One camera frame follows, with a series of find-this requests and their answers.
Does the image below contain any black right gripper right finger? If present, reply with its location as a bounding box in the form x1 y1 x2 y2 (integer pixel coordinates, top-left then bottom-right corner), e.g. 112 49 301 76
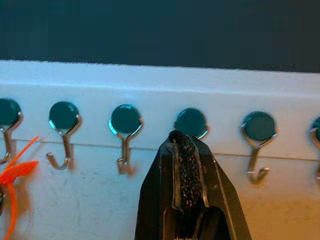
184 133 254 240

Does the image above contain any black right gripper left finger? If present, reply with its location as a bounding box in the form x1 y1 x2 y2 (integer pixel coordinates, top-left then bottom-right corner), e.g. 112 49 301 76
134 129 187 240

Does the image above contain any orange zip tie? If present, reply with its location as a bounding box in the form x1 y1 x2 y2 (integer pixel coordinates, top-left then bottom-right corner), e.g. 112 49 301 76
0 135 41 240

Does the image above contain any round dark metal wall hook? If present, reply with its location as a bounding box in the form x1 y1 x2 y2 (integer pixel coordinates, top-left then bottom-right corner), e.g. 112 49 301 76
240 111 279 185
46 100 83 171
107 104 146 176
0 98 25 165
173 107 210 140

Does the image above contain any white hook rail strip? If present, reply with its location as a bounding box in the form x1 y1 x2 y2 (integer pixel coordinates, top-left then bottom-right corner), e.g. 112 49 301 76
0 80 320 162

